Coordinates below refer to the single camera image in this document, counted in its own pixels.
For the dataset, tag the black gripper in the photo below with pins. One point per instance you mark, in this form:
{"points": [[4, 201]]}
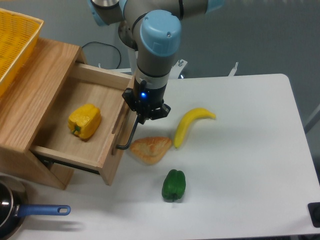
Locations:
{"points": [[148, 103]]}

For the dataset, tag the wooden top drawer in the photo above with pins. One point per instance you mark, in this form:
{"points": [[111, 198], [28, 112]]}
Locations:
{"points": [[103, 88]]}

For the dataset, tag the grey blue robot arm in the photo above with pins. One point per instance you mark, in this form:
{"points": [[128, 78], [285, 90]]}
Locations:
{"points": [[155, 27]]}

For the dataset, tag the wooden drawer cabinet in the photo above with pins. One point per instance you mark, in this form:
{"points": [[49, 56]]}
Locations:
{"points": [[24, 109]]}

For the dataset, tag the toy croissant pastry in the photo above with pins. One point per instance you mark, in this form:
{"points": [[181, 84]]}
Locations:
{"points": [[150, 150]]}

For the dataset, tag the yellow banana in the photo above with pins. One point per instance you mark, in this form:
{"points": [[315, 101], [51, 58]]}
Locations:
{"points": [[186, 121]]}

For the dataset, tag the yellow bell pepper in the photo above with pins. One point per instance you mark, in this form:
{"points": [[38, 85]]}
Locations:
{"points": [[84, 121]]}

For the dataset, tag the green bell pepper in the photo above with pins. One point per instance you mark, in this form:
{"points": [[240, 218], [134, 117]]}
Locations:
{"points": [[174, 185]]}

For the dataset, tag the yellow plastic basket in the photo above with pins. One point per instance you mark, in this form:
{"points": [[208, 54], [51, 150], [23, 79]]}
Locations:
{"points": [[19, 34]]}

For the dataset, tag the black corner device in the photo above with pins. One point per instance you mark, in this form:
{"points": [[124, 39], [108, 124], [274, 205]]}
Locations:
{"points": [[314, 212]]}

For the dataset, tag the black pan blue handle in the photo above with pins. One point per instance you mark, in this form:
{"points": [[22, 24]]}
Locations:
{"points": [[15, 206]]}

